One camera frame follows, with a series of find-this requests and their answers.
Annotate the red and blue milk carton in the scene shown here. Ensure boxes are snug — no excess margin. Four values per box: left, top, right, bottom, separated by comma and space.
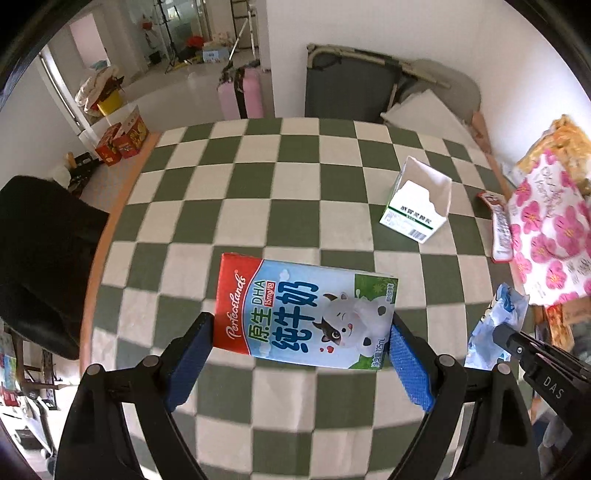
215, 252, 399, 370

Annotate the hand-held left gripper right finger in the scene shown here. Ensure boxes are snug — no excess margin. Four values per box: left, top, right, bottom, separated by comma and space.
388, 315, 541, 480

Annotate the beige bedding pile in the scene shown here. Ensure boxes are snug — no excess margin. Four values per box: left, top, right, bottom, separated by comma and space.
75, 65, 122, 114

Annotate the white open cardboard box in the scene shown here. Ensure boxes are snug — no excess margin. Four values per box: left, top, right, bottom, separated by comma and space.
379, 156, 453, 244

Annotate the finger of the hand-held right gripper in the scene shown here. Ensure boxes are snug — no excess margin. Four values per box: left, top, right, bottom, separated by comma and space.
492, 323, 536, 368

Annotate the yellow bin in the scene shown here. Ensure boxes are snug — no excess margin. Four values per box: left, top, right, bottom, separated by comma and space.
97, 90, 125, 117

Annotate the orange wooden table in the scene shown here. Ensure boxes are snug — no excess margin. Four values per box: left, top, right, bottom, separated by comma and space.
79, 130, 162, 374

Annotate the yellow snack bag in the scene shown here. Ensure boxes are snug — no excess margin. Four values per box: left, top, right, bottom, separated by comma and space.
514, 115, 591, 182

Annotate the red gift box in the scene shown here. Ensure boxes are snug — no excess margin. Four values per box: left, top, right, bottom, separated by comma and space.
113, 106, 149, 158
95, 126, 124, 167

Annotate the black tripod stand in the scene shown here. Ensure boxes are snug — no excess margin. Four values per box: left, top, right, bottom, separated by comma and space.
154, 0, 186, 75

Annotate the red orange box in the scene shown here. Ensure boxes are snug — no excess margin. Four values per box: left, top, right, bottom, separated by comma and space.
545, 305, 578, 354

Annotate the grey folded chair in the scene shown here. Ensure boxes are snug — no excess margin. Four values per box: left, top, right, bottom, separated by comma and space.
406, 58, 481, 125

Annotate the pink floral gift bag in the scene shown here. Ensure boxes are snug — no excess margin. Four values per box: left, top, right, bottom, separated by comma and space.
507, 152, 591, 308

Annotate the green checkered tablecloth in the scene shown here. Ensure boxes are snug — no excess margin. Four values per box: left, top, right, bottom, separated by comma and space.
88, 117, 539, 480

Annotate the light blue wrapper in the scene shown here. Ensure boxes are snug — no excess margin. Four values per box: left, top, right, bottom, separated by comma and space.
464, 282, 530, 370

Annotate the broom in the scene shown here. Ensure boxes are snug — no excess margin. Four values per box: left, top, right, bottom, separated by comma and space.
221, 4, 254, 79

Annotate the white board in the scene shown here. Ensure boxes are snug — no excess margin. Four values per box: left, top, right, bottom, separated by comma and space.
381, 90, 467, 134

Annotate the red and white packet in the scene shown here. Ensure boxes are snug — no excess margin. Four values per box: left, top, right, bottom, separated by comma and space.
477, 191, 514, 264

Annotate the grey folding bed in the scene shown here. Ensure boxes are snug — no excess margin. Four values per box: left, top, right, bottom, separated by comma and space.
305, 44, 416, 123

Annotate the black office chair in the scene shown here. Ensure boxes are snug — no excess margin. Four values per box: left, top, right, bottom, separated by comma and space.
0, 175, 109, 361

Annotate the pink suitcase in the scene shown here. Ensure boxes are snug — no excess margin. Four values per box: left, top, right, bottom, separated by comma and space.
217, 67, 265, 121

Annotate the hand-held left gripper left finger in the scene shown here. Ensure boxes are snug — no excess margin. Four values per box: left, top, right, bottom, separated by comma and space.
54, 312, 215, 480

